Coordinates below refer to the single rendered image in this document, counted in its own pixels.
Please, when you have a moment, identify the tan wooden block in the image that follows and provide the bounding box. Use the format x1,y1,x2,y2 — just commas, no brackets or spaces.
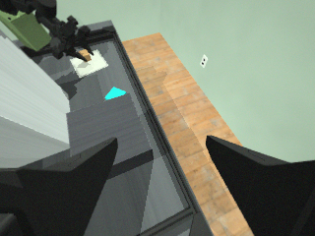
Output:
79,49,92,62

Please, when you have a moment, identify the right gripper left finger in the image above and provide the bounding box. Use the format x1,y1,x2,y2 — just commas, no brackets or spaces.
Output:
0,138,118,236

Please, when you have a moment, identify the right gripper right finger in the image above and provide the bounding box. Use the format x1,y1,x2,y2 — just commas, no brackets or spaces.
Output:
206,135,315,236

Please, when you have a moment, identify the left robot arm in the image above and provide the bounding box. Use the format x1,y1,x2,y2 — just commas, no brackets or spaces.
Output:
0,0,79,40

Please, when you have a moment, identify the cyan block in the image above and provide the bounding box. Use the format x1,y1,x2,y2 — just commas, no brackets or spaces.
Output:
105,88,126,100

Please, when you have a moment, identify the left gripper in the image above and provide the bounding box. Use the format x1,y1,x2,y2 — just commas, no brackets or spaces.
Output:
49,20,94,62

